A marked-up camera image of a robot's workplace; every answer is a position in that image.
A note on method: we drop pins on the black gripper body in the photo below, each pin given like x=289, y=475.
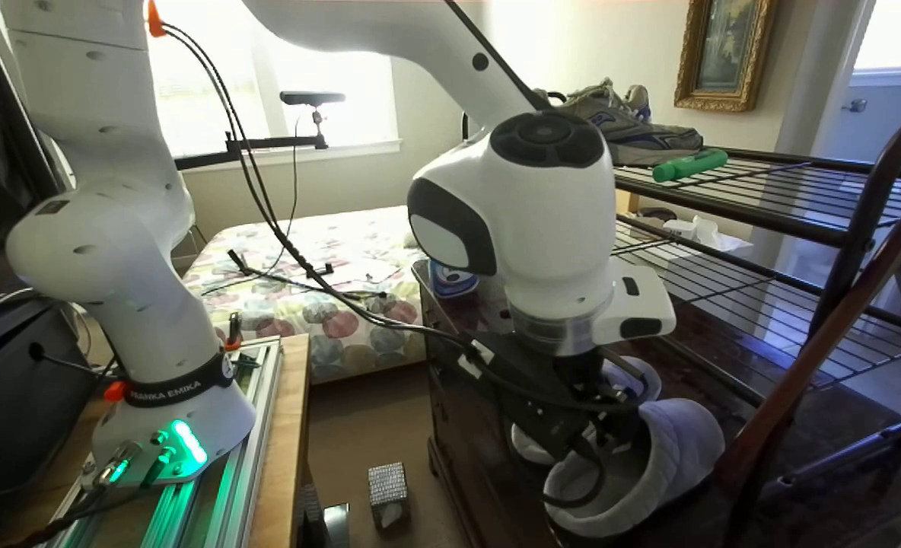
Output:
x=543, y=418

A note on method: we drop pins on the grey slipper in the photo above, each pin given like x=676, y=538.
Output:
x=628, y=376
x=675, y=451

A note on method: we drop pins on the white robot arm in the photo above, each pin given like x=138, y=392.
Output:
x=528, y=203

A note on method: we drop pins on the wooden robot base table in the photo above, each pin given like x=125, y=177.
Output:
x=175, y=497

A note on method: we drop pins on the black metal shoe rack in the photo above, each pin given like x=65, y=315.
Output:
x=774, y=276

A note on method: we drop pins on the blue spray bottle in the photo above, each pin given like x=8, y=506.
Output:
x=448, y=282

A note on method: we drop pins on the small grey box on floor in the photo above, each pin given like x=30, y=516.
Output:
x=388, y=493

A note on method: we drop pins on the floral bed mattress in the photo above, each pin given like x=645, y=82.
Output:
x=363, y=253

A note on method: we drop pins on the dark wooden dresser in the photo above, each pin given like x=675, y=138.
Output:
x=493, y=490

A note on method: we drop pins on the grey blue sneaker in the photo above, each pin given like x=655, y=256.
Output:
x=626, y=122

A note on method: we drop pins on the gold framed picture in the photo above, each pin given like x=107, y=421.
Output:
x=723, y=53

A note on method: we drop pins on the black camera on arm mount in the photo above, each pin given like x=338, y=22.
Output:
x=241, y=144

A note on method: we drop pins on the orange cable clip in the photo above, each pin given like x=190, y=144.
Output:
x=152, y=19

